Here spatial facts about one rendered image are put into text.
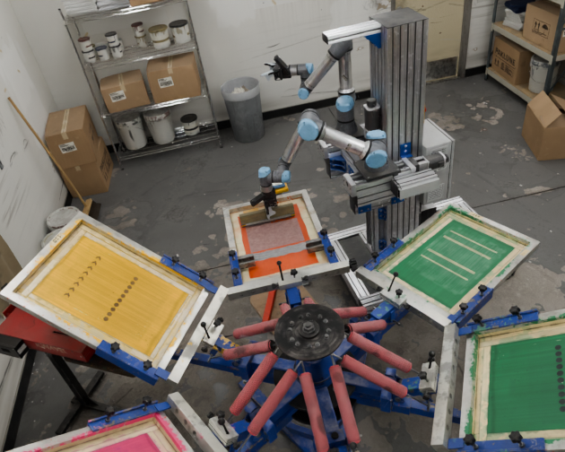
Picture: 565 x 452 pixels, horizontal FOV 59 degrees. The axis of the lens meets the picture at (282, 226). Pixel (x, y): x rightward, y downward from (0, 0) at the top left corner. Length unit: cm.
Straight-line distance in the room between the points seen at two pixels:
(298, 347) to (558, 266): 280
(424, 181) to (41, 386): 307
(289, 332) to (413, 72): 174
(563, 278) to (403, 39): 230
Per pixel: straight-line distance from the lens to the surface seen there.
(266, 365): 219
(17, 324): 306
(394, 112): 320
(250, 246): 314
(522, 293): 420
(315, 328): 216
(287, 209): 325
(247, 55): 627
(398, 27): 301
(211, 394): 368
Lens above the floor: 299
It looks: 39 degrees down
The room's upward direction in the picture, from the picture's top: 10 degrees counter-clockwise
